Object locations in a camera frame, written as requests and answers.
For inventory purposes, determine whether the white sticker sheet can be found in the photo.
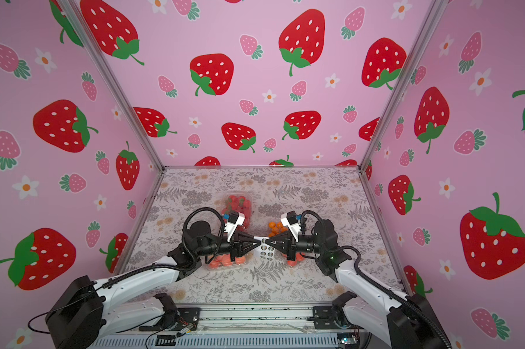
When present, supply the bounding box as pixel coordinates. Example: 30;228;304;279
255;236;278;263

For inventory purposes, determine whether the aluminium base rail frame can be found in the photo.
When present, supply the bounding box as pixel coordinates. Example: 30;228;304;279
88;293;390;348

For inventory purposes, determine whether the clear strawberry box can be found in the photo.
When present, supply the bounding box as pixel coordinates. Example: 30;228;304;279
220;193;253;233

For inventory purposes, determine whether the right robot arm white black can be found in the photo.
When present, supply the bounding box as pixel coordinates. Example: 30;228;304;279
265;220;452;348

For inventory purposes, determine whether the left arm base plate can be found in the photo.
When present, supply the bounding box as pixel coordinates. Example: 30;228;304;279
138;307;201;332

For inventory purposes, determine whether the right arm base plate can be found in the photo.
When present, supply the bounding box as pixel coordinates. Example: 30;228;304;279
307;306;363;330

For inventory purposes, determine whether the clear small peach box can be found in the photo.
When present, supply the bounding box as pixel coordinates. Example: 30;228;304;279
283;253;306;268

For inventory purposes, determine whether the clear large peach box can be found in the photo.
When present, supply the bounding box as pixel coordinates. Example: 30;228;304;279
204;254;247;270

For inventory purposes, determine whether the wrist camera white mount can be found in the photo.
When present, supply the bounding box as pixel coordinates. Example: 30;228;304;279
281;211;302;241
223;211;245;242

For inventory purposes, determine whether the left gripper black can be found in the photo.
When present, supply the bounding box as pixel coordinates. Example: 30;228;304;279
193;231;259;265

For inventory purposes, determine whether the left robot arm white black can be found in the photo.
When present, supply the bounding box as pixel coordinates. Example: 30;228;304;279
45;221;261;348

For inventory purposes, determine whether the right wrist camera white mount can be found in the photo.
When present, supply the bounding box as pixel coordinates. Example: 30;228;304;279
281;211;302;241

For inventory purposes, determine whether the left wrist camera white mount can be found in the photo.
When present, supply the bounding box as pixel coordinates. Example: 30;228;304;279
223;211;245;242

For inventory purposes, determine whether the clear orange kumquat box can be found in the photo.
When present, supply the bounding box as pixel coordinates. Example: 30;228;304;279
268;220;289;238

